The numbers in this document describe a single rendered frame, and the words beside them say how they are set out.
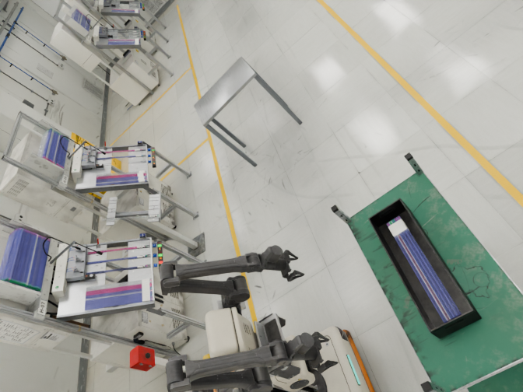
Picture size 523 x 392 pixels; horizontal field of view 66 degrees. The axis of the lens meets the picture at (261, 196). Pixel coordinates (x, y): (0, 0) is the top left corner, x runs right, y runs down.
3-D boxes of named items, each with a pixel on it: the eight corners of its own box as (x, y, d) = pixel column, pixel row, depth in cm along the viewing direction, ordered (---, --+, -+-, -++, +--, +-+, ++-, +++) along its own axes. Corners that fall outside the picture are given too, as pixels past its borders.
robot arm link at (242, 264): (161, 268, 176) (163, 289, 168) (160, 260, 172) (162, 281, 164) (256, 256, 186) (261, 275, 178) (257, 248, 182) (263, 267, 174)
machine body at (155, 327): (185, 280, 419) (137, 259, 379) (192, 342, 370) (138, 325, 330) (144, 310, 439) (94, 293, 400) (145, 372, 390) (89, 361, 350)
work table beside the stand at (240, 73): (302, 122, 419) (254, 72, 368) (254, 167, 435) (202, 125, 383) (286, 103, 452) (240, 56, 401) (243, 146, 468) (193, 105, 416)
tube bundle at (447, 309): (388, 226, 188) (386, 223, 186) (401, 218, 186) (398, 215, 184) (446, 324, 153) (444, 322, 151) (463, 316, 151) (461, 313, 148)
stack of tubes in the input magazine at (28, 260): (50, 239, 332) (18, 225, 315) (40, 290, 296) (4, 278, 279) (41, 246, 336) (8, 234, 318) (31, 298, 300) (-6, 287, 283)
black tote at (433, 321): (377, 228, 193) (367, 218, 185) (408, 208, 187) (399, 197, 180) (440, 339, 153) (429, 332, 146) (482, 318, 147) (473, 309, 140)
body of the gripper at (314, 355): (316, 335, 159) (300, 335, 156) (324, 360, 152) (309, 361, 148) (308, 344, 162) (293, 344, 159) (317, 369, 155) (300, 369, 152)
